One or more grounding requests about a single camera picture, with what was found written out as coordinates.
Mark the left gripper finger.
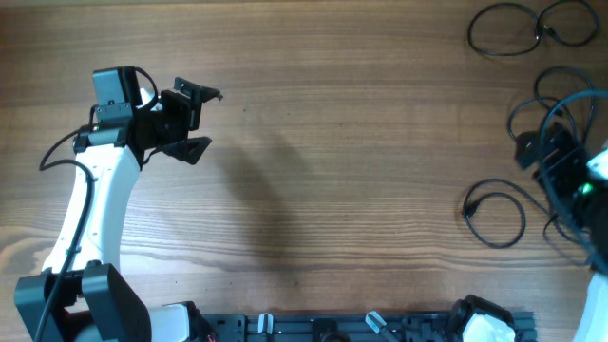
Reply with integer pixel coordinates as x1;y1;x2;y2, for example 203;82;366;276
163;137;212;165
174;77;223;103

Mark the thin black usb cable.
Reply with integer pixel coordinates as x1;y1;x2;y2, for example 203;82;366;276
506;66;597;143

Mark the black cable gold plug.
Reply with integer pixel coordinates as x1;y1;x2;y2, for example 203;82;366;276
465;0;601;57

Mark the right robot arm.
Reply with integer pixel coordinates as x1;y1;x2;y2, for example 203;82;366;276
507;123;607;341

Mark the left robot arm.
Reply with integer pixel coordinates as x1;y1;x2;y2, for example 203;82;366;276
14;66;221;341

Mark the right camera cable black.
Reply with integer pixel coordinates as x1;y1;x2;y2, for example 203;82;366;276
538;90;607;274

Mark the camera cable black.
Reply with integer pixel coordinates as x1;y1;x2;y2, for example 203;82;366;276
538;90;607;274
32;66;150;341

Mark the left camera cable black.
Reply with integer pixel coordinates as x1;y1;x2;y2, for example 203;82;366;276
32;66;150;341

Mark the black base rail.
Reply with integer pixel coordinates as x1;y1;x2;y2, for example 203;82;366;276
189;311;538;342

